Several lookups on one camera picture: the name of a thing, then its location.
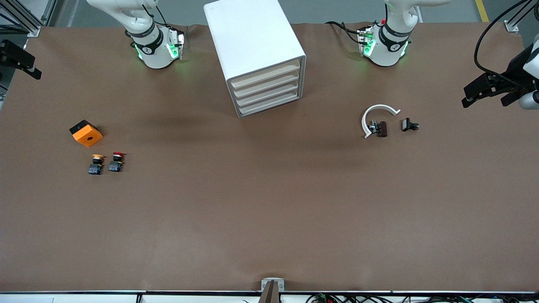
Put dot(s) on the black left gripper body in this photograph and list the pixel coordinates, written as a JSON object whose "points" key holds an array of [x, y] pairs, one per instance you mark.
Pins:
{"points": [[514, 68]]}

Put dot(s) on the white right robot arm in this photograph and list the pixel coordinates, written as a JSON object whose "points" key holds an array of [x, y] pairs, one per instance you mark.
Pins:
{"points": [[156, 54]]}

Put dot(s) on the orange black button box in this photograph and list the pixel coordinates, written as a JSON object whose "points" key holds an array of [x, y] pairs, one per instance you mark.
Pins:
{"points": [[86, 136]]}

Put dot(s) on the yellow push button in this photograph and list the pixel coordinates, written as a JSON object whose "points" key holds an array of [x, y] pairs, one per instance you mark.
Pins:
{"points": [[96, 166]]}

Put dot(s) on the red push button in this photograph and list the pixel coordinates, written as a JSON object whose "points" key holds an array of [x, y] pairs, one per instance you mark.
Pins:
{"points": [[116, 165]]}

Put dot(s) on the white drawer cabinet housing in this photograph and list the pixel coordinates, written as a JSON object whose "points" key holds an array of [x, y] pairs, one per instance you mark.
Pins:
{"points": [[252, 38]]}

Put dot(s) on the black small clip component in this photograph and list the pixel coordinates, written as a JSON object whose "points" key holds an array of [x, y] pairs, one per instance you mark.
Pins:
{"points": [[407, 125]]}

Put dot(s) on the brown black small component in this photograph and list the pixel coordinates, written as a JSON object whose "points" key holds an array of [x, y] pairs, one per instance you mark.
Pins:
{"points": [[381, 128]]}

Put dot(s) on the brown table mat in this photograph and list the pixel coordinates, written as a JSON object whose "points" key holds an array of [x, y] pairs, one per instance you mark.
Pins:
{"points": [[269, 210]]}

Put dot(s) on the aluminium frame profile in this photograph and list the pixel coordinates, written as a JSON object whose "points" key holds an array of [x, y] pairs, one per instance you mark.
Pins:
{"points": [[511, 26], [33, 31]]}

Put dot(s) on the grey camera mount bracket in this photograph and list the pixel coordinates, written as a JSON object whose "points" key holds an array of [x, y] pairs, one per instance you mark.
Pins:
{"points": [[264, 283]]}

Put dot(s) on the brown camera stand post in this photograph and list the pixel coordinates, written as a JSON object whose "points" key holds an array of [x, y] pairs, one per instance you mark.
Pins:
{"points": [[269, 294]]}

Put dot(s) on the white table edge rail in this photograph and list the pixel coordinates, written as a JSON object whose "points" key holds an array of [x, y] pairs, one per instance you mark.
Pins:
{"points": [[189, 299]]}

